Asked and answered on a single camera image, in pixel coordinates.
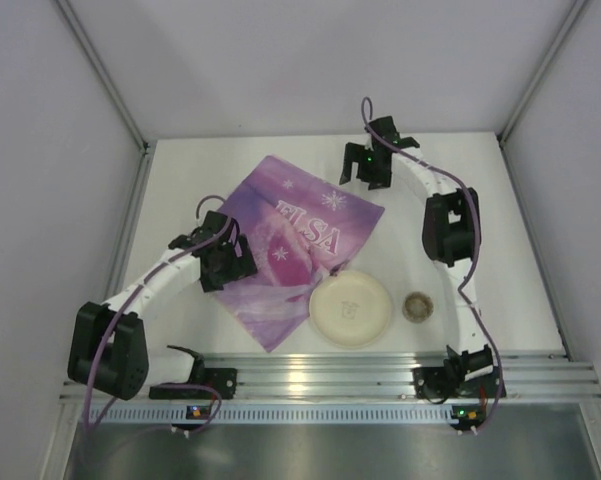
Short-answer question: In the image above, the purple Elsa cloth placemat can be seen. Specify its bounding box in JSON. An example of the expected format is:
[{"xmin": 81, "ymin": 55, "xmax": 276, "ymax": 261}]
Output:
[{"xmin": 216, "ymin": 156, "xmax": 385, "ymax": 352}]

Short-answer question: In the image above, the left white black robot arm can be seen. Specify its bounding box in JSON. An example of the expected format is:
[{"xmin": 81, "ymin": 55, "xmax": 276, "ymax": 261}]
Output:
[{"xmin": 67, "ymin": 211, "xmax": 257, "ymax": 400}]

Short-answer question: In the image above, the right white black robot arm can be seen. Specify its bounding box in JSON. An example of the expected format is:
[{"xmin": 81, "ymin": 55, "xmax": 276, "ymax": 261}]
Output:
[{"xmin": 340, "ymin": 116, "xmax": 496, "ymax": 392}]

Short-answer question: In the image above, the cream round plate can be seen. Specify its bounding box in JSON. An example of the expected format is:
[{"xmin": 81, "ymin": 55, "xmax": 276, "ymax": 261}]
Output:
[{"xmin": 309, "ymin": 270, "xmax": 393, "ymax": 350}]

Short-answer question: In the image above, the small glass cup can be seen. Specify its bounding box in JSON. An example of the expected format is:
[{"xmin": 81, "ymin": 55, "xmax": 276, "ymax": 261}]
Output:
[{"xmin": 402, "ymin": 292, "xmax": 434, "ymax": 324}]

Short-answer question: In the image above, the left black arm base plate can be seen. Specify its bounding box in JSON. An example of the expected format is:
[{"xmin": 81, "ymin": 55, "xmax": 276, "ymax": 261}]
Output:
[{"xmin": 149, "ymin": 368, "xmax": 238, "ymax": 400}]

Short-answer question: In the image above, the aluminium mounting rail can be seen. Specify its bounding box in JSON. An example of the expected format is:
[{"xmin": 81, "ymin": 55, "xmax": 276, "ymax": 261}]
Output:
[{"xmin": 59, "ymin": 351, "xmax": 601, "ymax": 401}]

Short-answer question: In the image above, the white slotted cable duct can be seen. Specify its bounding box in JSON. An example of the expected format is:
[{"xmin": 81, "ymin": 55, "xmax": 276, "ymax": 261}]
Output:
[{"xmin": 88, "ymin": 402, "xmax": 485, "ymax": 426}]

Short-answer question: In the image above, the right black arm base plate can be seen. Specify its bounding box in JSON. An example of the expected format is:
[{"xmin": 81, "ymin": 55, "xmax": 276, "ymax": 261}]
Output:
[{"xmin": 413, "ymin": 367, "xmax": 504, "ymax": 404}]

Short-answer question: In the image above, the right aluminium corner post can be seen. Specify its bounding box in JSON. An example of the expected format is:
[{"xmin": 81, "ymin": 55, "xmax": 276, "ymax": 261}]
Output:
[{"xmin": 496, "ymin": 0, "xmax": 592, "ymax": 149}]

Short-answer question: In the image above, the aluminium corner post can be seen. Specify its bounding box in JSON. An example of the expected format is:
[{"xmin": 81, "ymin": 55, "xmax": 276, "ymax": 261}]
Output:
[
  {"xmin": 496, "ymin": 0, "xmax": 592, "ymax": 149},
  {"xmin": 51, "ymin": 0, "xmax": 149, "ymax": 151}
]

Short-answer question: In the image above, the left aluminium corner post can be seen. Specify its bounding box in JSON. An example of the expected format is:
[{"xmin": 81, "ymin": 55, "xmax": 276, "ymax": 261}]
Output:
[{"xmin": 51, "ymin": 0, "xmax": 149, "ymax": 151}]

